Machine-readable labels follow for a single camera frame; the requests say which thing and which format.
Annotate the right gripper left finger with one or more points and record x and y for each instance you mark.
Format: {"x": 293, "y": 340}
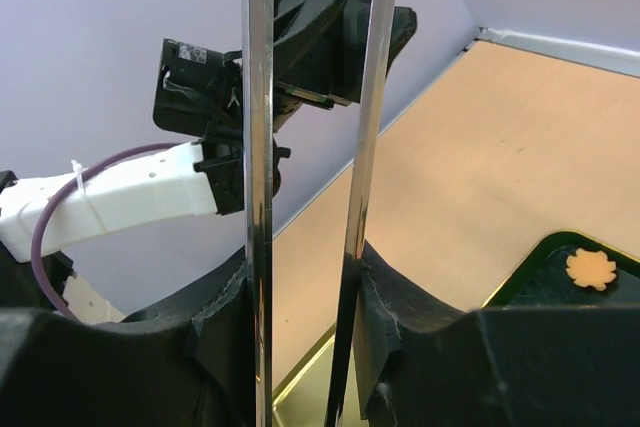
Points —
{"x": 187, "y": 360}

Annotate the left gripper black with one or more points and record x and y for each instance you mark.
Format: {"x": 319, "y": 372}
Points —
{"x": 319, "y": 52}

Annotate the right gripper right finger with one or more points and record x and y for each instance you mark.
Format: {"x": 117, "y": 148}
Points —
{"x": 490, "y": 367}

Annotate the metal tongs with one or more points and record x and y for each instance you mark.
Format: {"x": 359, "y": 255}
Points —
{"x": 258, "y": 80}

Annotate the orange flower cookie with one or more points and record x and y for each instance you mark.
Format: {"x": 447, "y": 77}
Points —
{"x": 591, "y": 269}

